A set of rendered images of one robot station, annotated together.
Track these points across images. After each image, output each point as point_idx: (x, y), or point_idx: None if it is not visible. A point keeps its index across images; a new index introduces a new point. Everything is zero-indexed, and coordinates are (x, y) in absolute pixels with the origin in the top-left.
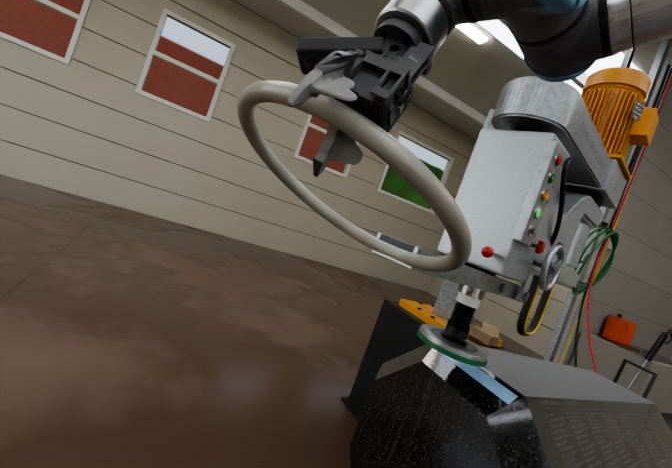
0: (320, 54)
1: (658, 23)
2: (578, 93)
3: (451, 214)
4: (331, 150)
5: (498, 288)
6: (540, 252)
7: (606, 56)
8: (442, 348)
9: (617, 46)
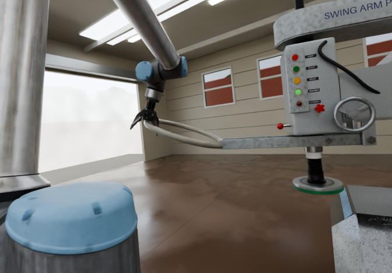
0: None
1: (161, 63)
2: (297, 10)
3: (163, 135)
4: None
5: (324, 142)
6: (318, 111)
7: (174, 69)
8: (294, 185)
9: (168, 69)
